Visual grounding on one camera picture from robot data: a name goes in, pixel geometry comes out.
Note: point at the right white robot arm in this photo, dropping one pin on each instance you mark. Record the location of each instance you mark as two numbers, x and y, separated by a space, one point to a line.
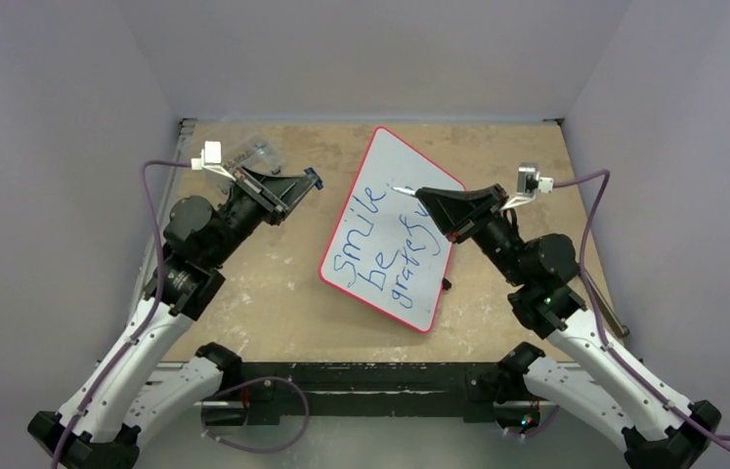
610 390

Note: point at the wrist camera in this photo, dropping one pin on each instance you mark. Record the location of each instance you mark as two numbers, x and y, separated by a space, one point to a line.
529 184
210 162

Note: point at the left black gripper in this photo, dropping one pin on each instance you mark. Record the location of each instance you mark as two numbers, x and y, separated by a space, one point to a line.
273 194

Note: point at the white blue marker pen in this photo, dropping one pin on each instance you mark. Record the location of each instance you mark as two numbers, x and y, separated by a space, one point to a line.
405 191

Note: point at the clear plastic bag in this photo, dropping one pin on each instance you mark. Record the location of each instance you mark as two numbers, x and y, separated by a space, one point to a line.
242 145

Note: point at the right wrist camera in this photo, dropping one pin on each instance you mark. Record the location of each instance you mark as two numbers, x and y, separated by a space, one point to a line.
529 184

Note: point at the blue marker cap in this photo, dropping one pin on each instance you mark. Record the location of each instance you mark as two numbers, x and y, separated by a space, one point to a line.
314 177

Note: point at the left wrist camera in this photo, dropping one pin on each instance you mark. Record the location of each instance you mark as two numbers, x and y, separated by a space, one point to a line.
210 162

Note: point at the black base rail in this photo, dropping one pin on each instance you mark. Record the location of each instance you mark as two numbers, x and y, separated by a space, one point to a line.
475 392

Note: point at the red framed whiteboard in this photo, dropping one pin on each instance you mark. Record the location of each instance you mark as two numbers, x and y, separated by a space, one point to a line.
385 250

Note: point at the aluminium frame rail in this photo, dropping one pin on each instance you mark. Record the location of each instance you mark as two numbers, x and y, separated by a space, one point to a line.
158 202

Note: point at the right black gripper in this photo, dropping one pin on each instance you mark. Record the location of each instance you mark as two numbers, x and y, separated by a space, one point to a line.
481 215

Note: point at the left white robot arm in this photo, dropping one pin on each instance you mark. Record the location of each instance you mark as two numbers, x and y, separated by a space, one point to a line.
111 417

